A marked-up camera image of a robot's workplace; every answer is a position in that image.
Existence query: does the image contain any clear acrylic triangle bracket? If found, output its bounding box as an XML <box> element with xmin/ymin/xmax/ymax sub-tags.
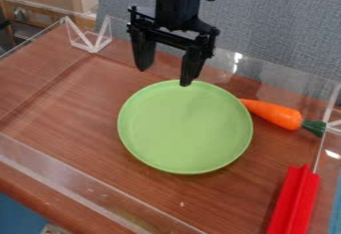
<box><xmin>64</xmin><ymin>17</ymin><xmax>113</xmax><ymax>54</ymax></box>

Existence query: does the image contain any clear acrylic tray wall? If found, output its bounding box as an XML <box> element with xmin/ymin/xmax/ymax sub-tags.
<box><xmin>0</xmin><ymin>17</ymin><xmax>341</xmax><ymax>234</ymax></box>

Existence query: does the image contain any red plastic bracket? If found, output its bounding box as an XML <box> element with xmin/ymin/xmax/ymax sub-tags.
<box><xmin>266</xmin><ymin>164</ymin><xmax>319</xmax><ymax>234</ymax></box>

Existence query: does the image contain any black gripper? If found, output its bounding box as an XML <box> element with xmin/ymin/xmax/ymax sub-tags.
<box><xmin>127</xmin><ymin>0</ymin><xmax>219</xmax><ymax>87</ymax></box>

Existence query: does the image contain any orange toy carrot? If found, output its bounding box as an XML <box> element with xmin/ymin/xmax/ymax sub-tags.
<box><xmin>240</xmin><ymin>99</ymin><xmax>326</xmax><ymax>137</ymax></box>

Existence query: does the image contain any green round plate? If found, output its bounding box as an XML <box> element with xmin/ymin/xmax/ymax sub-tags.
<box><xmin>117</xmin><ymin>81</ymin><xmax>252</xmax><ymax>174</ymax></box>

